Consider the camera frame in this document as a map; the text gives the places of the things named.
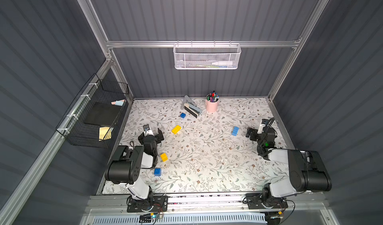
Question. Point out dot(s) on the black notebook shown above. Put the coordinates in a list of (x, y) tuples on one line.
[(102, 114)]

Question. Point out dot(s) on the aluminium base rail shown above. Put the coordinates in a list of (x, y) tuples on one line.
[(201, 203)]

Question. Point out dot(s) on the pens in cup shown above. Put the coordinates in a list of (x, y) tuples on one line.
[(212, 97)]

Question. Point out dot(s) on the white wire mesh basket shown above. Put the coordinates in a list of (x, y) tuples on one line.
[(201, 55)]

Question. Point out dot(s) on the blue square lego brick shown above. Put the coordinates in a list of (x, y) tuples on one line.
[(157, 172)]

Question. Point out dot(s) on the grey stapler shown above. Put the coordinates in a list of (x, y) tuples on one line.
[(190, 107)]

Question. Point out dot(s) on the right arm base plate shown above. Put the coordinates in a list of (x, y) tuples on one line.
[(259, 201)]

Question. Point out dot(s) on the white tube in basket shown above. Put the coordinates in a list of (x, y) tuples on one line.
[(222, 63)]

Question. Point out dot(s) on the light blue lego brick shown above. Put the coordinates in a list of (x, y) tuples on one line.
[(235, 131)]

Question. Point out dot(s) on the pastel eraser block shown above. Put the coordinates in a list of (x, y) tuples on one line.
[(118, 102)]

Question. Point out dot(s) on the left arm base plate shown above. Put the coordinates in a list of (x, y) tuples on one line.
[(155, 204)]

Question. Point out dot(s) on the black wire basket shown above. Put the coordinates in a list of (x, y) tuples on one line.
[(72, 127)]

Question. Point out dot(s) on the yellow sticky notes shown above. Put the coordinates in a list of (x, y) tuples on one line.
[(105, 133)]

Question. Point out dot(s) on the small yellow lego brick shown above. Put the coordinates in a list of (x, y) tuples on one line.
[(164, 157)]

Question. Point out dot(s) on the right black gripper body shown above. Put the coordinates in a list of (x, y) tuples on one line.
[(255, 134)]

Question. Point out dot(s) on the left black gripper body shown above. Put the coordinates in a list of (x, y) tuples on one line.
[(151, 137)]

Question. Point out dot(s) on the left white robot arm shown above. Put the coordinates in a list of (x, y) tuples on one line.
[(128, 161)]

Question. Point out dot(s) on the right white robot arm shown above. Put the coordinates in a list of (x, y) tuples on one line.
[(307, 171)]

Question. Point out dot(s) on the pink pen cup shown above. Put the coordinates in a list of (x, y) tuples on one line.
[(211, 107)]

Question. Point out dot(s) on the long yellow lego brick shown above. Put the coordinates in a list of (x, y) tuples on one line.
[(176, 129)]

